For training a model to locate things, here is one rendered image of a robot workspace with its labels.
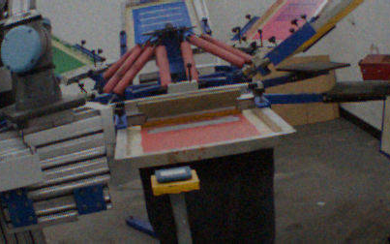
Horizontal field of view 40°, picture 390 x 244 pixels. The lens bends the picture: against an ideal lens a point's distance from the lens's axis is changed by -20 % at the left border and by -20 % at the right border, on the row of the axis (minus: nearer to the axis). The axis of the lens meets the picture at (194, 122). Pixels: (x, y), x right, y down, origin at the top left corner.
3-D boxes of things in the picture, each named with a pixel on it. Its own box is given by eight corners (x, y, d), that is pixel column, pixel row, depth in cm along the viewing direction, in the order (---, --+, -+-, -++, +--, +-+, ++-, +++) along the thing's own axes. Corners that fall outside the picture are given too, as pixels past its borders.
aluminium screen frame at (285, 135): (297, 142, 201) (296, 131, 201) (116, 170, 197) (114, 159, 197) (255, 105, 278) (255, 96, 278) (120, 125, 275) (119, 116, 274)
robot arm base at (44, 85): (20, 112, 139) (16, 74, 137) (12, 107, 152) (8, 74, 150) (69, 99, 146) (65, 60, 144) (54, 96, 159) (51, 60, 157)
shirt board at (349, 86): (402, 94, 303) (400, 80, 301) (399, 107, 267) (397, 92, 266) (196, 102, 361) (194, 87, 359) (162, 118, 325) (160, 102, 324)
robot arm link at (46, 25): (56, 60, 153) (54, 14, 151) (48, 65, 140) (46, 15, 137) (21, 70, 153) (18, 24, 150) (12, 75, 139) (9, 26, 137)
